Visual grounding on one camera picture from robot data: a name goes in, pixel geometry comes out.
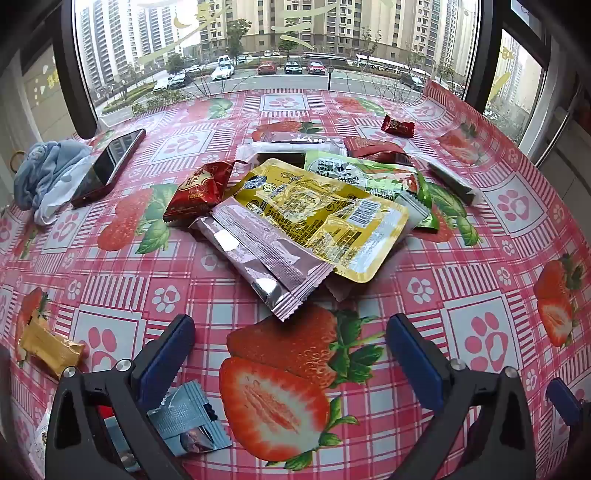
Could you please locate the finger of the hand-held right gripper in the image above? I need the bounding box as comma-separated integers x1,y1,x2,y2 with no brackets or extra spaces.
545,378,585,428

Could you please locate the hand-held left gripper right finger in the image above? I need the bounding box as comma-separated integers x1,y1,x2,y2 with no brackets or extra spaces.
385,314,539,480

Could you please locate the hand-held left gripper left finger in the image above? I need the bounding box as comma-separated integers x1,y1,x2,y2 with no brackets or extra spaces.
45,314,197,480

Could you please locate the light blue snack packet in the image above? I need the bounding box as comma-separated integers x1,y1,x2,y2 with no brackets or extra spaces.
148,382,233,457

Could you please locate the pink silver snack packet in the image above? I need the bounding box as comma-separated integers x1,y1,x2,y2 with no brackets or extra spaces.
190,196,334,322

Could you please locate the strawberry print pink tablecloth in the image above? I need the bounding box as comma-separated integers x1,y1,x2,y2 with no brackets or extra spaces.
0,78,591,480

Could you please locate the golden candy packet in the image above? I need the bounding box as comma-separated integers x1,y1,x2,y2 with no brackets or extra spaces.
18,310,86,377

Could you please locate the dark red gold-print snack packet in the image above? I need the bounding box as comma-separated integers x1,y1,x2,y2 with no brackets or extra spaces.
163,160,247,227

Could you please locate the yellow snack packet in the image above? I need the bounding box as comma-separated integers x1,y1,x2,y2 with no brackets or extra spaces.
233,158,411,283

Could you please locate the grey stick snack packet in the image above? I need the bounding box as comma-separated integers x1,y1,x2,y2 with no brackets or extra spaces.
427,161,485,206

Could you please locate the green snack packet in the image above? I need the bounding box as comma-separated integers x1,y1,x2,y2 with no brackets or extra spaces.
305,150,441,232

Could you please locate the black smartphone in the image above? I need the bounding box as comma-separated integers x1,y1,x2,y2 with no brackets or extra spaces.
71,128,147,208

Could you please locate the dark red flat snack packet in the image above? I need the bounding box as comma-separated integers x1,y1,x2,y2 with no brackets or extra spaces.
344,137,416,167

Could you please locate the light blue cloth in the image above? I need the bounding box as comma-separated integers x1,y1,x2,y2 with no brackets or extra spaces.
13,139,98,226

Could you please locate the black snack packet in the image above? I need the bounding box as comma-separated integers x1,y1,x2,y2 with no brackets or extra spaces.
249,151,306,171

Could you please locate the small red candy packet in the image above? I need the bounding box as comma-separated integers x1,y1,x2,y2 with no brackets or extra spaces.
381,114,415,138

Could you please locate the brown snack bar packet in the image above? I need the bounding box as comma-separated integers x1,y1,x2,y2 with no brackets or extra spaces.
263,130,349,151

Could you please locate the white bus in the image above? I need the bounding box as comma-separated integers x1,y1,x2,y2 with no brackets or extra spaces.
355,54,432,77

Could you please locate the dark window frame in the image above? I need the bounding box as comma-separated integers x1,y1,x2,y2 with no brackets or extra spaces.
48,0,555,144

